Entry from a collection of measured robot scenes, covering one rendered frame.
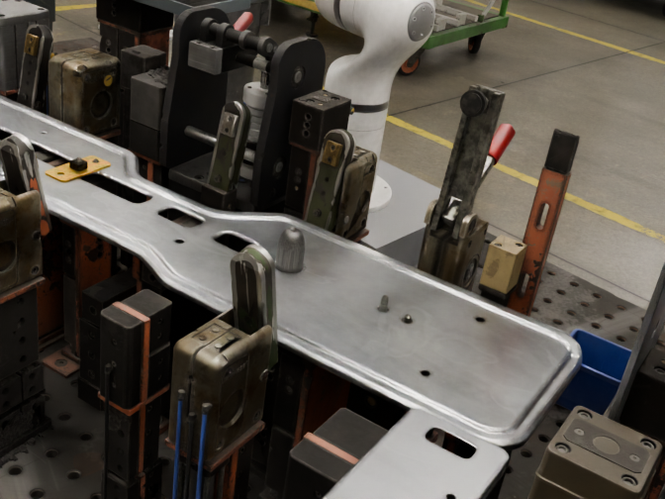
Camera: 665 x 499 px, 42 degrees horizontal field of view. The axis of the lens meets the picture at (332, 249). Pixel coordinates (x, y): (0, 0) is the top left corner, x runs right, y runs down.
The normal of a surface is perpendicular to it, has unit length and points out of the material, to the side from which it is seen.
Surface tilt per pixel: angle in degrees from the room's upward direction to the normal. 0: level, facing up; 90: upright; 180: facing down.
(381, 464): 0
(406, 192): 1
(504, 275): 90
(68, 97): 90
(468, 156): 81
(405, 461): 0
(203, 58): 90
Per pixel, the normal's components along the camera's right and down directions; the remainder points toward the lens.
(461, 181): -0.51, 0.21
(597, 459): 0.13, -0.87
